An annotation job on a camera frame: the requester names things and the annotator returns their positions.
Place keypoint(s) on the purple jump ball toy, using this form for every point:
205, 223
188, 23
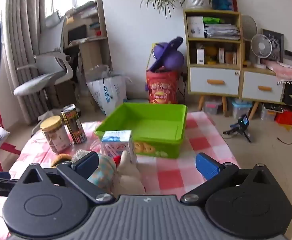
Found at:
172, 58

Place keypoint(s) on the pink cloth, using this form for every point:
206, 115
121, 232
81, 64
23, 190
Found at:
285, 70

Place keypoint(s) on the camera on small tripod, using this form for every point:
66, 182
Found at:
243, 123

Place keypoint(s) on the grey mesh puff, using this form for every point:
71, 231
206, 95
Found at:
78, 155

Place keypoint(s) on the pastel patchwork plush toy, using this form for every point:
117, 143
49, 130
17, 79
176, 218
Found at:
103, 171

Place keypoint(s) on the red box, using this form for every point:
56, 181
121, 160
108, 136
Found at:
286, 118

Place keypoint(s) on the burger plush toy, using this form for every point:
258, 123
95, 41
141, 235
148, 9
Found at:
61, 158

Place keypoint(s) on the white plush toy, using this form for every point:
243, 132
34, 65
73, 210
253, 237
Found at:
128, 177

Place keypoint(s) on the red white checked tablecloth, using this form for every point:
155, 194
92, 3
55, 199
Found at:
165, 171

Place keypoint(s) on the white grey office chair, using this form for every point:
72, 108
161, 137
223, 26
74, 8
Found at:
52, 62

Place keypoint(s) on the low wooden drawer cabinet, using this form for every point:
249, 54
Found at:
263, 87

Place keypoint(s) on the tall wooden shelf cabinet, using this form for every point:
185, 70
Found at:
214, 82

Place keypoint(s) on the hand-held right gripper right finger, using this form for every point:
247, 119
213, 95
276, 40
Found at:
207, 167

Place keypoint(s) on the green packet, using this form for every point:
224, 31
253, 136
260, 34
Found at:
212, 20

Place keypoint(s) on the white box on shelf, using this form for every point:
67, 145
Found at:
195, 27

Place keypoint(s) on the green plastic bin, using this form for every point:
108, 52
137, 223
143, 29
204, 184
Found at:
148, 122

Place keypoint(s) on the round white racket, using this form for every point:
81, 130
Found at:
249, 26

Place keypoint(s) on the red snack bucket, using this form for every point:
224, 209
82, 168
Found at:
162, 87

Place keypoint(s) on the blue white milk carton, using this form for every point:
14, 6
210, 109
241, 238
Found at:
118, 145

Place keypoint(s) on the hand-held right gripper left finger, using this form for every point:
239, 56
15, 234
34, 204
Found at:
86, 164

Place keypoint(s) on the black yellow drink can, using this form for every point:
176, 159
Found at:
74, 125

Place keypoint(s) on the blue lid storage box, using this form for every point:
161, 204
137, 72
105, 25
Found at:
240, 108

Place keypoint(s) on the clear storage box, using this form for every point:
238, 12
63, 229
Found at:
212, 106

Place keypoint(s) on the wooden desk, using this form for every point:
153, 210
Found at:
96, 47

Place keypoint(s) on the white paper bag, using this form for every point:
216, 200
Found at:
108, 92

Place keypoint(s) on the stack of papers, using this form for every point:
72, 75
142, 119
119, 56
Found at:
222, 31

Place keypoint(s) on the white desk fan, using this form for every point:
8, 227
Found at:
260, 46

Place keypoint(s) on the clear jar with gold lid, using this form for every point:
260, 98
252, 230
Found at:
56, 136

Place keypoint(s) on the beige curtain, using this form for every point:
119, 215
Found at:
23, 30

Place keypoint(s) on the black picture frame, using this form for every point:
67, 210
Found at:
277, 45

